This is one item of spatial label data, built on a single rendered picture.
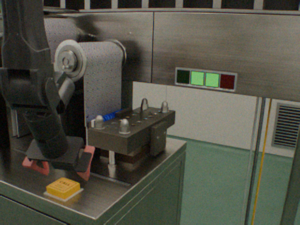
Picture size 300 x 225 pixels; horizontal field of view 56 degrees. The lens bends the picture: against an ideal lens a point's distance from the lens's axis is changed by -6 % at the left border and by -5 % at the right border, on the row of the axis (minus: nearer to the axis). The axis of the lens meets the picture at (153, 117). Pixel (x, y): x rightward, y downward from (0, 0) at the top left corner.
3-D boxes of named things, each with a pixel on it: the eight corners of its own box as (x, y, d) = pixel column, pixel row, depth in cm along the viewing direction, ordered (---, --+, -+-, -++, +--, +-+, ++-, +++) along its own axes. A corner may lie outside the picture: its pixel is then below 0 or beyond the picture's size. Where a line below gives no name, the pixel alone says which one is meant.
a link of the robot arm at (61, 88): (-5, 84, 45) (43, 87, 44) (27, 45, 53) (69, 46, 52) (21, 134, 53) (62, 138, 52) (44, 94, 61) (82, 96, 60)
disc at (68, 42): (55, 80, 106) (53, 39, 102) (55, 80, 107) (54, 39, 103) (86, 84, 100) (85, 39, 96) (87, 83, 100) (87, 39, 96)
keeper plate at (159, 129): (149, 155, 111) (150, 127, 108) (161, 146, 120) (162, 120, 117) (156, 156, 110) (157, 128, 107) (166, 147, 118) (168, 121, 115)
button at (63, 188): (46, 193, 83) (45, 186, 82) (62, 184, 89) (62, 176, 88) (64, 200, 80) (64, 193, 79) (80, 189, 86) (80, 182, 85)
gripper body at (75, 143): (40, 139, 62) (29, 114, 57) (85, 143, 61) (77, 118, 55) (29, 163, 57) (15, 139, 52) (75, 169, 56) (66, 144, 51)
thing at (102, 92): (84, 126, 105) (83, 75, 100) (119, 112, 126) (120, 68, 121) (85, 126, 105) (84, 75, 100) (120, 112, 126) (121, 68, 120)
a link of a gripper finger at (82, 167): (72, 163, 67) (61, 136, 60) (101, 166, 66) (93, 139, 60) (62, 188, 62) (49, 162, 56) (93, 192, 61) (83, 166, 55)
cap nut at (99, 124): (91, 128, 100) (91, 115, 99) (98, 125, 104) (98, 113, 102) (100, 130, 99) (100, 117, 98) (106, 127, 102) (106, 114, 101)
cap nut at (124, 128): (117, 132, 97) (117, 119, 96) (122, 129, 101) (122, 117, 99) (126, 134, 96) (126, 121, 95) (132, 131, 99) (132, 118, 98)
